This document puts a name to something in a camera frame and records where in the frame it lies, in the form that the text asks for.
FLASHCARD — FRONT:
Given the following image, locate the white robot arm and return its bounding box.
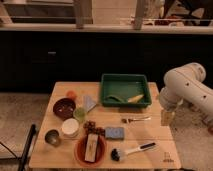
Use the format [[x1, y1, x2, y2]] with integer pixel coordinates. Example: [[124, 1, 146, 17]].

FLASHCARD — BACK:
[[158, 63, 213, 135]]

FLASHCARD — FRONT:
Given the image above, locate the green plastic tray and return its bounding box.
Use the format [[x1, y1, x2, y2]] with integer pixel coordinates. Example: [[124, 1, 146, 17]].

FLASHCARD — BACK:
[[100, 74, 152, 108]]

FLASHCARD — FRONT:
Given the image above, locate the yellow banana piece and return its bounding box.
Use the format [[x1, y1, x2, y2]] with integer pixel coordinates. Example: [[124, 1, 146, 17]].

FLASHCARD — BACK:
[[127, 94, 144, 103]]

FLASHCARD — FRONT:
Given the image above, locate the blue sponge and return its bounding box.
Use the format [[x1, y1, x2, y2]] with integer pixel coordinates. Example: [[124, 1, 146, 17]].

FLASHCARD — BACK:
[[105, 127, 124, 140]]

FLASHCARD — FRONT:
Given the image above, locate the white dish brush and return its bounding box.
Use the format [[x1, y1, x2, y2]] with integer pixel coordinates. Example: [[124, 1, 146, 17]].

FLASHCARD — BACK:
[[110, 143, 156, 162]]

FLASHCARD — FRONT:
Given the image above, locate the brown grape bunch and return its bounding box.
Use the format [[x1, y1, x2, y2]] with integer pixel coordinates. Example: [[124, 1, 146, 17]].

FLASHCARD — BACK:
[[83, 121, 105, 136]]

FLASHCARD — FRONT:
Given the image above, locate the wooden rectangular block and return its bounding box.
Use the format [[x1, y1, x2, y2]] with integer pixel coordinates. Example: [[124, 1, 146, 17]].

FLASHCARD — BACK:
[[85, 134, 98, 162]]

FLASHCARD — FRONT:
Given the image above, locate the grey blue triangular cloth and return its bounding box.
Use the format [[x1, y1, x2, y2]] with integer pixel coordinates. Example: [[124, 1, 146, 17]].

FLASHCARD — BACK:
[[83, 95, 97, 112]]

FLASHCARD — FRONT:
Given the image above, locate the green small cup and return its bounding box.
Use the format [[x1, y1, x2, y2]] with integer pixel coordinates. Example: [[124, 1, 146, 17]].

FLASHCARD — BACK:
[[73, 107, 86, 123]]

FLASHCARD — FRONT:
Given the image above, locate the orange plate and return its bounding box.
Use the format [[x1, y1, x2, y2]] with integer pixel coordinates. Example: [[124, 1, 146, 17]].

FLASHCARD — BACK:
[[74, 135, 107, 168]]

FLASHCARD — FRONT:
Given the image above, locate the white round container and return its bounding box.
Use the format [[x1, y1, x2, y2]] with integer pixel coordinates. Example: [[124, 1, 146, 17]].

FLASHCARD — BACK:
[[61, 118, 79, 137]]

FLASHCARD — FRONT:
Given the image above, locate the orange small fruit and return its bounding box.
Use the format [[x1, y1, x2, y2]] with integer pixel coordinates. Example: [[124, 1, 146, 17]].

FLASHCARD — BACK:
[[66, 91, 77, 100]]

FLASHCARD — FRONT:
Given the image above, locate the dark red bowl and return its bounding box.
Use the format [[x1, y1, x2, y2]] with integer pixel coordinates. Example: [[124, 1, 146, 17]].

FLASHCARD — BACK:
[[53, 98, 76, 120]]

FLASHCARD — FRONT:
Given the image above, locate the metal small cup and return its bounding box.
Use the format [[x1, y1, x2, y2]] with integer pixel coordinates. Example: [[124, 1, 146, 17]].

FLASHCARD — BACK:
[[45, 129, 60, 146]]

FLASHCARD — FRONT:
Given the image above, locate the black chair frame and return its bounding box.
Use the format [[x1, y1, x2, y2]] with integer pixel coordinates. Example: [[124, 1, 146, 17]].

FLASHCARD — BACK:
[[0, 124, 36, 171]]

